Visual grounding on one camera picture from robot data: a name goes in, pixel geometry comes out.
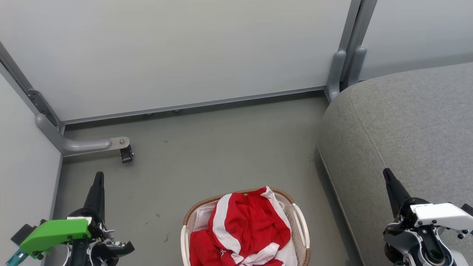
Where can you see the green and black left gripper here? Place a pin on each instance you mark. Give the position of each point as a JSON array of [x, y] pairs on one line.
[[55, 231]]

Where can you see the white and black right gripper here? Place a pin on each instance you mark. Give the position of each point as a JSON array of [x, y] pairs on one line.
[[439, 214]]

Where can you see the red and white jersey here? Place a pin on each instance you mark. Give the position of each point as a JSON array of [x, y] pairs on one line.
[[247, 229]]

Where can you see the grey fabric sofa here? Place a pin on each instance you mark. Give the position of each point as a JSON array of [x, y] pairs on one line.
[[406, 136]]

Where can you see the black caster wheel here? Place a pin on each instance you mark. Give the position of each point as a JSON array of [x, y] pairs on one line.
[[126, 154]]

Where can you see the grey partition foot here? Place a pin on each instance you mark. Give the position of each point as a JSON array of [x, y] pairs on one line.
[[355, 66], [79, 144], [335, 74]]

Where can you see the white partition panel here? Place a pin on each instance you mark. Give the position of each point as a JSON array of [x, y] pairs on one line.
[[177, 51], [22, 166], [417, 33]]

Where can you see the white laundry basket brown rim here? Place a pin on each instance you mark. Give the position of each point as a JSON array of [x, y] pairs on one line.
[[301, 229]]

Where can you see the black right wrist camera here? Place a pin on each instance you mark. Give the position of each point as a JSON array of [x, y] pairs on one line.
[[468, 210]]

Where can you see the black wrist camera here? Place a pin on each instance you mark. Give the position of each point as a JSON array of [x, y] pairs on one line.
[[468, 210], [22, 232]]

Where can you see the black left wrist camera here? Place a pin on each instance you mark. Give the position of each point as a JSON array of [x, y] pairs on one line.
[[22, 232]]

